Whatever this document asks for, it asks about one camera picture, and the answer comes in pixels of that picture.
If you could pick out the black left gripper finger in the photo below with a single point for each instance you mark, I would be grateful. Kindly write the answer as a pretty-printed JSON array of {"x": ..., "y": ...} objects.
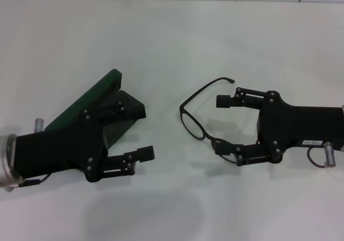
[{"x": 145, "y": 154}]

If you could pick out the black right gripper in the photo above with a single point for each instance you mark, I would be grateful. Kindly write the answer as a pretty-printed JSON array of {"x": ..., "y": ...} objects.
[{"x": 301, "y": 125}]

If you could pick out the green glasses case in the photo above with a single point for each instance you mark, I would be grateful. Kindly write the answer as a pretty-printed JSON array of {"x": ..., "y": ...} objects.
[{"x": 102, "y": 87}]

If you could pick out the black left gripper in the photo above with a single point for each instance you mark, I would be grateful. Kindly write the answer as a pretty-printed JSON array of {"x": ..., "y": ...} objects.
[{"x": 59, "y": 149}]

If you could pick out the silver cylindrical wrist plug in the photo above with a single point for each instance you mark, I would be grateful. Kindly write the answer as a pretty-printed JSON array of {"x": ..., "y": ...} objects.
[{"x": 39, "y": 125}]

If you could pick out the white label sticker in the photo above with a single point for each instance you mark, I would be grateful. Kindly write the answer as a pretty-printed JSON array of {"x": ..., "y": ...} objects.
[{"x": 311, "y": 142}]

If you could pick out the black glasses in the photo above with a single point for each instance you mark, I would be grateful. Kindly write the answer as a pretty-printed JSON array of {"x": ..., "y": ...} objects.
[{"x": 209, "y": 138}]

